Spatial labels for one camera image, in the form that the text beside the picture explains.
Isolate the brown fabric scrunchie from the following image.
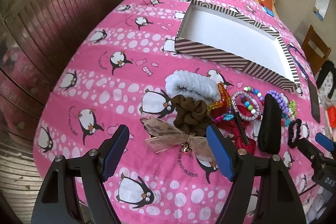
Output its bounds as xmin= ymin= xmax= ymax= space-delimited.
xmin=172 ymin=95 xmax=213 ymax=137

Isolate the purple beaded bracelet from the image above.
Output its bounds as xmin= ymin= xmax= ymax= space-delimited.
xmin=266 ymin=90 xmax=290 ymax=116

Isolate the orange red beaded bracelet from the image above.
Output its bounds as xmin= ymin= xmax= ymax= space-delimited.
xmin=206 ymin=82 xmax=233 ymax=115

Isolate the light blue fluffy scrunchie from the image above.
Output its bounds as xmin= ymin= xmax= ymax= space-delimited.
xmin=165 ymin=70 xmax=221 ymax=105

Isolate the beige sheer bow with bell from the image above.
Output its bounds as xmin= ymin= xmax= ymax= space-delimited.
xmin=140 ymin=116 xmax=215 ymax=160

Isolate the striped white cardboard box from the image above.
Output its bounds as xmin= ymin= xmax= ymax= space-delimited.
xmin=163 ymin=1 xmax=301 ymax=92

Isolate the blue spiral hair tie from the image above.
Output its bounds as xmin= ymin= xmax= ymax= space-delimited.
xmin=281 ymin=114 xmax=295 ymax=127

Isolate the red satin bow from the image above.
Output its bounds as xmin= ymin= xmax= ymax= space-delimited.
xmin=214 ymin=112 xmax=256 ymax=155

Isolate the wooden chair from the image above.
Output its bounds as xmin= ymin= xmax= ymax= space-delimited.
xmin=302 ymin=25 xmax=331 ymax=76

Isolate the rhinestone bangle bracelet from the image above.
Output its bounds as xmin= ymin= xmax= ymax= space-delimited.
xmin=231 ymin=90 xmax=261 ymax=122

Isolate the black flat strap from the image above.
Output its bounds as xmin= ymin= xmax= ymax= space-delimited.
xmin=307 ymin=78 xmax=321 ymax=124

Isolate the green spiral hair tie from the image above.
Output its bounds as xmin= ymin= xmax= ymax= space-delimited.
xmin=287 ymin=99 xmax=298 ymax=117

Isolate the pink penguin bed blanket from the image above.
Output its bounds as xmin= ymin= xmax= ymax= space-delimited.
xmin=33 ymin=0 xmax=325 ymax=223

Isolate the black small scrunchie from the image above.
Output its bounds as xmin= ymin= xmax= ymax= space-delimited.
xmin=288 ymin=119 xmax=302 ymax=148

